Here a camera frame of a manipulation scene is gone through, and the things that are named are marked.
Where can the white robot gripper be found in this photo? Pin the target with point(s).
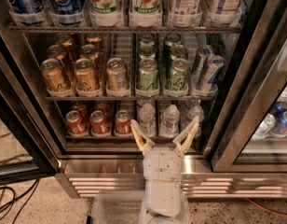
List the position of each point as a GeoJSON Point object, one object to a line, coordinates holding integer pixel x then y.
{"type": "Point", "coordinates": [162, 165]}

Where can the green can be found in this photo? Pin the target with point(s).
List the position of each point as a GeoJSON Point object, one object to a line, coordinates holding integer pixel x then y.
{"type": "Point", "coordinates": [146, 52]}
{"type": "Point", "coordinates": [147, 75]}
{"type": "Point", "coordinates": [177, 52]}
{"type": "Point", "coordinates": [146, 40]}
{"type": "Point", "coordinates": [177, 76]}
{"type": "Point", "coordinates": [169, 41]}

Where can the orange can front left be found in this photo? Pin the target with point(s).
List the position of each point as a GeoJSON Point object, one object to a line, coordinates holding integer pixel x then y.
{"type": "Point", "coordinates": [55, 76]}

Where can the orange can middle right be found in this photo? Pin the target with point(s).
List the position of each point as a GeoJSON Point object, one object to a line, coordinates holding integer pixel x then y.
{"type": "Point", "coordinates": [91, 52]}

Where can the orange can front middle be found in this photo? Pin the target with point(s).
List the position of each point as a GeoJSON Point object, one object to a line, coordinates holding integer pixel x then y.
{"type": "Point", "coordinates": [85, 75]}

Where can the orange can back left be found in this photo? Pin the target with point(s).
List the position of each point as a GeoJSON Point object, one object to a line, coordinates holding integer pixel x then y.
{"type": "Point", "coordinates": [68, 42]}

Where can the silver blue can front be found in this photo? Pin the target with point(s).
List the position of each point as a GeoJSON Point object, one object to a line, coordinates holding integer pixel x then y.
{"type": "Point", "coordinates": [211, 72]}

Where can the silver can behind door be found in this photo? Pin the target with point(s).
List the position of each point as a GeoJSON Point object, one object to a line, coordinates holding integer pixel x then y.
{"type": "Point", "coordinates": [266, 125]}

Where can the red can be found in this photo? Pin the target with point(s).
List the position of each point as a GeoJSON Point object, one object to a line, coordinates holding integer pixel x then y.
{"type": "Point", "coordinates": [81, 107]}
{"type": "Point", "coordinates": [75, 122]}
{"type": "Point", "coordinates": [104, 106]}
{"type": "Point", "coordinates": [99, 123]}
{"type": "Point", "coordinates": [122, 122]}

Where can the orange can back right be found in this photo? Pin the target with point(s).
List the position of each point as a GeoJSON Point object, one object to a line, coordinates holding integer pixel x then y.
{"type": "Point", "coordinates": [94, 39]}

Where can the open fridge door left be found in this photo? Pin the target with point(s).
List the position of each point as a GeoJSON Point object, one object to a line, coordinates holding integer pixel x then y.
{"type": "Point", "coordinates": [24, 151]}

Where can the stainless steel fridge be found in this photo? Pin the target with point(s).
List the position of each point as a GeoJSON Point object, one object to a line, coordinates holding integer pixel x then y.
{"type": "Point", "coordinates": [89, 162]}

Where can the orange can front right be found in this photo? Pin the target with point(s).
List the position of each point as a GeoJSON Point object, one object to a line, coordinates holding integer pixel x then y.
{"type": "Point", "coordinates": [117, 75]}

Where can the blue can behind door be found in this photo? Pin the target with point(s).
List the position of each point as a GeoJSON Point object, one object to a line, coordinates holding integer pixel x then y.
{"type": "Point", "coordinates": [279, 111]}

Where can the water bottle left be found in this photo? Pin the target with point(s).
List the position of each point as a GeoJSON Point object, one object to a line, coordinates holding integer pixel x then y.
{"type": "Point", "coordinates": [147, 119]}

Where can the silver blue can back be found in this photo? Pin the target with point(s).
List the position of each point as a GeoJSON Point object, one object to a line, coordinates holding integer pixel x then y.
{"type": "Point", "coordinates": [203, 53]}

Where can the red can back left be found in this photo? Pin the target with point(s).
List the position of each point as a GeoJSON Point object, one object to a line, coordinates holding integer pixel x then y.
{"type": "Point", "coordinates": [81, 107]}

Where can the red can front left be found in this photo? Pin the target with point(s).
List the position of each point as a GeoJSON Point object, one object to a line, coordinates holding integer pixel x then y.
{"type": "Point", "coordinates": [75, 122]}

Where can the water bottle right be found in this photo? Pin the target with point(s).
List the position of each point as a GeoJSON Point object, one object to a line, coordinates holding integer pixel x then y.
{"type": "Point", "coordinates": [189, 114]}

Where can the orange can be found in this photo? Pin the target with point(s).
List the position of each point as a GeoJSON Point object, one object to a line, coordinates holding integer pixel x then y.
{"type": "Point", "coordinates": [85, 75]}
{"type": "Point", "coordinates": [58, 52]}
{"type": "Point", "coordinates": [91, 52]}
{"type": "Point", "coordinates": [68, 42]}
{"type": "Point", "coordinates": [117, 75]}
{"type": "Point", "coordinates": [94, 39]}
{"type": "Point", "coordinates": [55, 76]}

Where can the clear plastic bin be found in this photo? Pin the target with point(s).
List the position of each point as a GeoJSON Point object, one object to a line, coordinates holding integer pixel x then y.
{"type": "Point", "coordinates": [124, 207]}

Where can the red can front middle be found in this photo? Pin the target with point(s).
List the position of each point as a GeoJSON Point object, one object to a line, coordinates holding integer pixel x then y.
{"type": "Point", "coordinates": [99, 123]}

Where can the silver blue can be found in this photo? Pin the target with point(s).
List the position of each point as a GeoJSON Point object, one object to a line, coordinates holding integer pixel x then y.
{"type": "Point", "coordinates": [203, 53]}
{"type": "Point", "coordinates": [211, 72]}

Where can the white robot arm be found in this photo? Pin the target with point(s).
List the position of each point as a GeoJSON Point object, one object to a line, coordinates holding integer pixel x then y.
{"type": "Point", "coordinates": [162, 171]}

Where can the red can front right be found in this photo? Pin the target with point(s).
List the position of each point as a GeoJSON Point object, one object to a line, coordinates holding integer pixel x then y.
{"type": "Point", "coordinates": [122, 122]}

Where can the glass fridge door right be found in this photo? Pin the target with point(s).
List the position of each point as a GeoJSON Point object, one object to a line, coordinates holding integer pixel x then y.
{"type": "Point", "coordinates": [255, 78]}

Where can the water bottle middle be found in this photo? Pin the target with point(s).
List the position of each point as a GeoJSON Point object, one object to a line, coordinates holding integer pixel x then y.
{"type": "Point", "coordinates": [169, 122]}

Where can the orange can middle left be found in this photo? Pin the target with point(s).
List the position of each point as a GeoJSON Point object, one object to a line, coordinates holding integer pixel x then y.
{"type": "Point", "coordinates": [58, 52]}

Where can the red can back middle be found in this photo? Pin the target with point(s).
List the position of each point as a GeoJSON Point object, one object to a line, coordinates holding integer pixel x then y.
{"type": "Point", "coordinates": [104, 106]}

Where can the water bottle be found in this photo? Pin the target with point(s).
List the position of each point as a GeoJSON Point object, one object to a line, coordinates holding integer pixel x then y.
{"type": "Point", "coordinates": [169, 122]}
{"type": "Point", "coordinates": [189, 114]}
{"type": "Point", "coordinates": [147, 119]}

